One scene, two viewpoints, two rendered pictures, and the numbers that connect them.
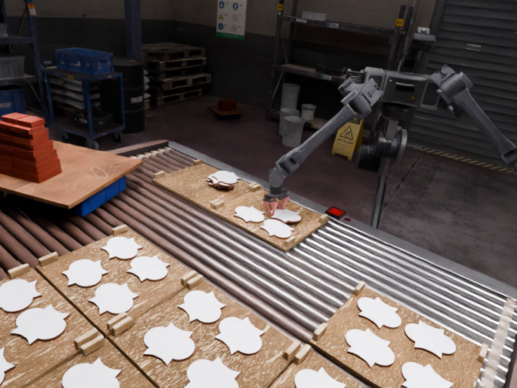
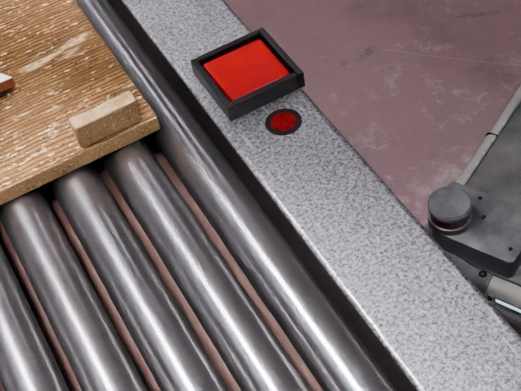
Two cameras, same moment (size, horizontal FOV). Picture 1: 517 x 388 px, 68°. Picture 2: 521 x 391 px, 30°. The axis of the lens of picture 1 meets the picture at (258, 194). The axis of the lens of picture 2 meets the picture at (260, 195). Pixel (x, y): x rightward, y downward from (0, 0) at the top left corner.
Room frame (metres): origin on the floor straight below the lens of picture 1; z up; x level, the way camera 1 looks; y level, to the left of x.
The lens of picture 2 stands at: (1.08, -0.74, 1.51)
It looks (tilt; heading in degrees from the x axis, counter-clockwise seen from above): 49 degrees down; 35
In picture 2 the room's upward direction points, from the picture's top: 11 degrees counter-clockwise
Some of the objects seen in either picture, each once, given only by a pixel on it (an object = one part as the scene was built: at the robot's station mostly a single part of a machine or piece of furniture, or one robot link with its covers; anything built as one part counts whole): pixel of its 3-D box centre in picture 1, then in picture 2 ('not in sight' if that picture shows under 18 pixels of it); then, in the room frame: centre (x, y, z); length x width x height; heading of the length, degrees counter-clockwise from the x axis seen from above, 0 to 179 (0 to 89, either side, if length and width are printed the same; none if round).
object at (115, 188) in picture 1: (77, 185); not in sight; (1.51, 0.81, 0.97); 0.31 x 0.31 x 0.10; 76
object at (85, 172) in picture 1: (61, 169); not in sight; (1.52, 0.88, 1.03); 0.50 x 0.50 x 0.02; 76
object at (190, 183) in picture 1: (205, 184); not in sight; (1.75, 0.27, 0.93); 0.41 x 0.35 x 0.02; 55
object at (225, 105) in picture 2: (335, 212); (246, 73); (1.62, -0.38, 0.92); 0.08 x 0.08 x 0.02; 54
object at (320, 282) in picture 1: (241, 240); not in sight; (1.33, 0.05, 0.90); 1.95 x 0.05 x 0.05; 54
